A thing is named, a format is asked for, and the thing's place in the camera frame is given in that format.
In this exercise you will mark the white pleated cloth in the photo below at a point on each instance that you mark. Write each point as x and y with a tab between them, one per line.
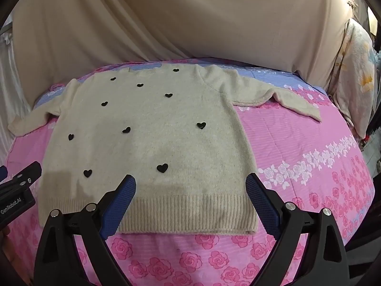
9	80

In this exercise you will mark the cream sweater with black hearts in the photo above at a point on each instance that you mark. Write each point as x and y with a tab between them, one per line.
154	143

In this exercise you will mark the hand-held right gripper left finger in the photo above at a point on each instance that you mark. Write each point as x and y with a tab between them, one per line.
119	208

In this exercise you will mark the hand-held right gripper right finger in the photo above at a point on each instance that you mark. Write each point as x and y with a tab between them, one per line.
265	205

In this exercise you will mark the pale floral blanket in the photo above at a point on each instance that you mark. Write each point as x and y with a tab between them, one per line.
354	80

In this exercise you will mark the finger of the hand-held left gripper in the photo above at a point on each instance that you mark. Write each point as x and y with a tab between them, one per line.
26	174
3	172

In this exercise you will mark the pink floral bed sheet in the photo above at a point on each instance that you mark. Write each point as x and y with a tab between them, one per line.
297	143

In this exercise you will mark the beige backdrop cloth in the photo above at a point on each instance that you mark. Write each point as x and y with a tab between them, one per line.
178	15

